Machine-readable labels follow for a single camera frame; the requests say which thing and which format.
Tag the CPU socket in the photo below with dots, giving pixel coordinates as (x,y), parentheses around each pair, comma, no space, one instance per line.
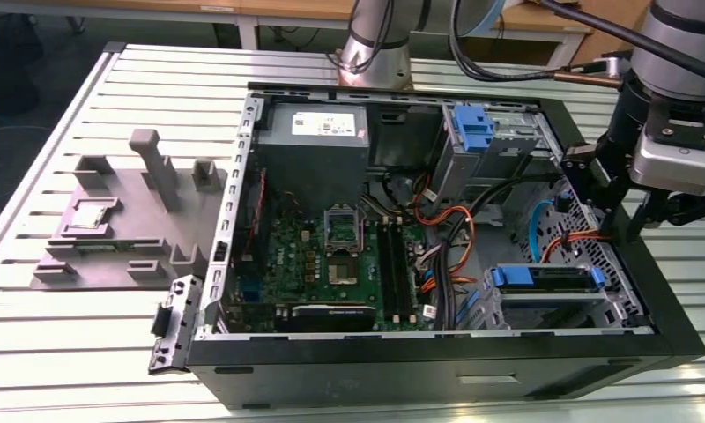
(347,273)

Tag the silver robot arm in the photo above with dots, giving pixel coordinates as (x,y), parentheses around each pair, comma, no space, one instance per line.
(681,53)

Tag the blue expansion slot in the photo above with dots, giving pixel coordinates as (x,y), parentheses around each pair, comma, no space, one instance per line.
(250,291)

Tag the black PC case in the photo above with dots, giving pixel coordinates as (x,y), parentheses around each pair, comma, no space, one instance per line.
(388,374)

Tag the black RAM slot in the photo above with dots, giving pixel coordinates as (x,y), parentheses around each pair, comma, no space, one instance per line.
(405,269)
(389,269)

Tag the grey case rear latch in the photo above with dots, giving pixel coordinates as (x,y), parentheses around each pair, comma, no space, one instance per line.
(173,335)

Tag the black graphics card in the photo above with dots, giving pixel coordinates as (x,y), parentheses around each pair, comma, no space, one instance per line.
(329,319)

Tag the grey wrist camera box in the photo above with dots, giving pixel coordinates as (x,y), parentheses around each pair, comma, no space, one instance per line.
(676,163)

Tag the wooden cabinet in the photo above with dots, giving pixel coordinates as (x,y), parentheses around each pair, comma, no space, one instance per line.
(617,9)

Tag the black office chair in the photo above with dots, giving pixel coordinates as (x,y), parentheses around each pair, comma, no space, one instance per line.
(5,66)

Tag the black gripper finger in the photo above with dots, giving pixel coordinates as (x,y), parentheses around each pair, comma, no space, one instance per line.
(611,211)
(643,216)

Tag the blue plastic drive latch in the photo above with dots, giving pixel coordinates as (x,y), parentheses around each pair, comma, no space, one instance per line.
(473,128)

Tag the silver CPU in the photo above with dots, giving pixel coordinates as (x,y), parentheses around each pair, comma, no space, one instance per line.
(88,218)

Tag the grey metal drive cage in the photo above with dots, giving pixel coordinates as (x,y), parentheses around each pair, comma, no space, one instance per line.
(464,172)

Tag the green motherboard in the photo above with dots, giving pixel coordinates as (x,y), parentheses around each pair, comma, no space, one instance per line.
(293,251)

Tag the thin locking lever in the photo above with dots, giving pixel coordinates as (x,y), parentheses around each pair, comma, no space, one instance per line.
(361,238)

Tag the grey metal disk bay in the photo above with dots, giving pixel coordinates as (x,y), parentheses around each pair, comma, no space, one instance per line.
(549,296)

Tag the grey power supply unit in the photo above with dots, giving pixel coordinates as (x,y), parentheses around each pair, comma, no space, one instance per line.
(311,172)

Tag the grey parts rack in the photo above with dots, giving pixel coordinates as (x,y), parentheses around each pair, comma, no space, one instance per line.
(134,211)

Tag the green RAM stick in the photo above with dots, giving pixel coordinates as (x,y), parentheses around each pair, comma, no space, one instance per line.
(102,247)

